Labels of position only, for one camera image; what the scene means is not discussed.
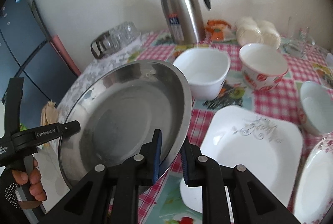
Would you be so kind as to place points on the small white round bowl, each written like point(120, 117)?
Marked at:
point(315, 109)

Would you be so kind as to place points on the clear glass mug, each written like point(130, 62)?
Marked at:
point(298, 43)

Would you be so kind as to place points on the pink floral round plate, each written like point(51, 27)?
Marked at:
point(314, 193)

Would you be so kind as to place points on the white square bowl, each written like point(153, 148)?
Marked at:
point(205, 70)

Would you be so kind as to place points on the strawberry pattern bowl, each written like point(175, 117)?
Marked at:
point(263, 67)

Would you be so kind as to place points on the orange snack packet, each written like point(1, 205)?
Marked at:
point(219, 30)

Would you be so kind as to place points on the person's left hand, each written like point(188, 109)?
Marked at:
point(36, 188)

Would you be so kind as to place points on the white square plate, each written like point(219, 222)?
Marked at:
point(268, 147)

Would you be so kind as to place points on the stainless steel thermos jug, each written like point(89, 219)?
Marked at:
point(184, 20)

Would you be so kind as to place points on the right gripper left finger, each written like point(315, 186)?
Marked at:
point(140, 170)

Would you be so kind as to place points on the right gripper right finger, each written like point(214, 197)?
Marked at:
point(202, 171)

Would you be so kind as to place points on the glass teapot with cups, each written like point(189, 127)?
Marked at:
point(114, 40)

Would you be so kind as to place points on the bag of white buns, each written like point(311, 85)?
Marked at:
point(248, 30)

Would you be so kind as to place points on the pink checkered tablecloth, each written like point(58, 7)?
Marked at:
point(162, 203)

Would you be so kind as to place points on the dark blue refrigerator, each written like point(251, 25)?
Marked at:
point(26, 52)

